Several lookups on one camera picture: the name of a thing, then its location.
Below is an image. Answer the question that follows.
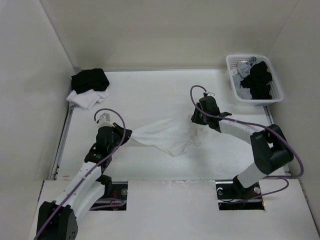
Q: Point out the white tank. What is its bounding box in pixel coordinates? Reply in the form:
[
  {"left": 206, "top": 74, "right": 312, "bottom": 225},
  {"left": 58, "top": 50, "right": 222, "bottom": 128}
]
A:
[
  {"left": 131, "top": 116, "right": 201, "bottom": 157},
  {"left": 66, "top": 89, "right": 109, "bottom": 110}
]

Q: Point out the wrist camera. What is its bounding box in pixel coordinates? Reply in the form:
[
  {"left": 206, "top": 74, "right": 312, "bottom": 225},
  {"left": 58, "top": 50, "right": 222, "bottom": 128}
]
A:
[
  {"left": 97, "top": 113, "right": 113, "bottom": 128},
  {"left": 203, "top": 91, "right": 215, "bottom": 97}
]

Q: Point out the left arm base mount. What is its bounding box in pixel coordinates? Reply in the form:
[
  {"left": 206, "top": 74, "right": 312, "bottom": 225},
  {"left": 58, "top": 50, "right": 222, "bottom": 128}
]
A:
[{"left": 90, "top": 181, "right": 129, "bottom": 211}]

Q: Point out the right metal table rail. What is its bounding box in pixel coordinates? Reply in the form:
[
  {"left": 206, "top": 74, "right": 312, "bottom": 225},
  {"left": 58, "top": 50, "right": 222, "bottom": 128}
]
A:
[{"left": 263, "top": 106, "right": 292, "bottom": 177}]

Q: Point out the left metal table rail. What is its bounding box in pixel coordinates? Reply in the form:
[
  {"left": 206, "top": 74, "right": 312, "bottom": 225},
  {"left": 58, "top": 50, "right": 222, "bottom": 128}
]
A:
[{"left": 48, "top": 108, "right": 73, "bottom": 180}]

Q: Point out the folded white tank top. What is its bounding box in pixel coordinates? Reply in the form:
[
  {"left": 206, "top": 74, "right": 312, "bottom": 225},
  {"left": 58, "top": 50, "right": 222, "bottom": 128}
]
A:
[{"left": 66, "top": 89, "right": 109, "bottom": 110}]

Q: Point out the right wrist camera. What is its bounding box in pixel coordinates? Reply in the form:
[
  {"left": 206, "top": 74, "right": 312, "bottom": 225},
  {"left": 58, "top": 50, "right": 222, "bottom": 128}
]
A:
[{"left": 203, "top": 91, "right": 215, "bottom": 97}]

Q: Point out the grey tank top in basket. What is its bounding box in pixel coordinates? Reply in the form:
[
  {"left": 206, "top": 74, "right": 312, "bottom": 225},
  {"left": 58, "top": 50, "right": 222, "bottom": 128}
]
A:
[{"left": 231, "top": 56, "right": 257, "bottom": 100}]

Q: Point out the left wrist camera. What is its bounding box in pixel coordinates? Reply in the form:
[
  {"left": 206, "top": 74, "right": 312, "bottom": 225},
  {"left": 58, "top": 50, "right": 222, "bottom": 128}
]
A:
[{"left": 97, "top": 113, "right": 113, "bottom": 128}]

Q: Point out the metal table rail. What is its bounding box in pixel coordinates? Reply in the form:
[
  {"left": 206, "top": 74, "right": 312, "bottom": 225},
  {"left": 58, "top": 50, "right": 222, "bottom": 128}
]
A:
[
  {"left": 48, "top": 108, "right": 73, "bottom": 180},
  {"left": 263, "top": 106, "right": 292, "bottom": 177}
]

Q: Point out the black tank top in basket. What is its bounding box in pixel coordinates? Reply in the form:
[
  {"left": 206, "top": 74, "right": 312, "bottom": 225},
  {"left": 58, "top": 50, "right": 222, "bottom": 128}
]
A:
[{"left": 240, "top": 61, "right": 273, "bottom": 100}]

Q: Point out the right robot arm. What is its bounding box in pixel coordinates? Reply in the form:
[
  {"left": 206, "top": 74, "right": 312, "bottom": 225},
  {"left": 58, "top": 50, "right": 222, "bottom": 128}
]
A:
[{"left": 191, "top": 93, "right": 294, "bottom": 200}]

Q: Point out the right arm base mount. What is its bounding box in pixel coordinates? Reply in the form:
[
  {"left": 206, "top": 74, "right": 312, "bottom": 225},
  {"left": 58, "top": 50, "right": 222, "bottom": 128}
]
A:
[{"left": 215, "top": 180, "right": 265, "bottom": 211}]

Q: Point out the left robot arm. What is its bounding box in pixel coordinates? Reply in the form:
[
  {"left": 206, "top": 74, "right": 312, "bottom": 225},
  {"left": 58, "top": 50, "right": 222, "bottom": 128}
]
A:
[{"left": 34, "top": 123, "right": 133, "bottom": 240}]

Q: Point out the folded black tank top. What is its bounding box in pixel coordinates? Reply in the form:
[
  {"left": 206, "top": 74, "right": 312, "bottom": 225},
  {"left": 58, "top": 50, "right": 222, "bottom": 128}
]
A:
[{"left": 71, "top": 68, "right": 110, "bottom": 94}]

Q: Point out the white plastic basket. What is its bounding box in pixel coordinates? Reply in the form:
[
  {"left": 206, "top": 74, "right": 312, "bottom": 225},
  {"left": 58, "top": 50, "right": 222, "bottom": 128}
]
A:
[{"left": 225, "top": 53, "right": 284, "bottom": 107}]

